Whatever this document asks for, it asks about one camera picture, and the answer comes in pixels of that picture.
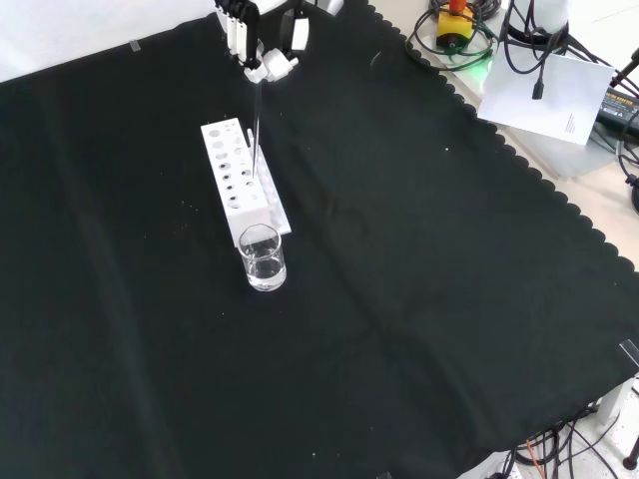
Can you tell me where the orange cable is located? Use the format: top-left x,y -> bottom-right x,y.
524,437 -> 546,469

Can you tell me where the white test tube rack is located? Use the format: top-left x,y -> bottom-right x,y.
200,117 -> 293,249

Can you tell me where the clear glass beaker with water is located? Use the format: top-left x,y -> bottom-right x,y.
237,224 -> 289,293

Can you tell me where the black floor cable bundle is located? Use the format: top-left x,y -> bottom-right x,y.
506,416 -> 639,479

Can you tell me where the grey metal bench bracket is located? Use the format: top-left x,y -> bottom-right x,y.
592,377 -> 626,426

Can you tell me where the black bench cloth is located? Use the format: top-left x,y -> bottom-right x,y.
0,0 -> 639,479

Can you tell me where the black cable with plug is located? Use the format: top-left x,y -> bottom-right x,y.
502,9 -> 573,102

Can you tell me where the black power adapter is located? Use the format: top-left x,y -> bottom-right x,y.
595,89 -> 639,139

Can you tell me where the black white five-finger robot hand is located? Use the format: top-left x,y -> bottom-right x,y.
213,0 -> 345,85

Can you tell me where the black looped cable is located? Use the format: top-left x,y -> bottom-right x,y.
404,0 -> 503,67

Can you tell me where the clear glass rod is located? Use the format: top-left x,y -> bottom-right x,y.
251,82 -> 264,180

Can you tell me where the yellow stop button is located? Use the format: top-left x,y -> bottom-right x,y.
435,0 -> 475,54

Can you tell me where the green cable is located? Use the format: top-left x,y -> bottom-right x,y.
442,37 -> 496,69

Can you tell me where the black tripod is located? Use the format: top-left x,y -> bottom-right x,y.
609,47 -> 639,97

